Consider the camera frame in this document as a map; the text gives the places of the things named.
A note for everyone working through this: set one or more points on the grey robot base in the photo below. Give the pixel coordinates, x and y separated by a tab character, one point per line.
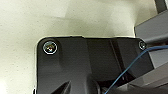
73	60

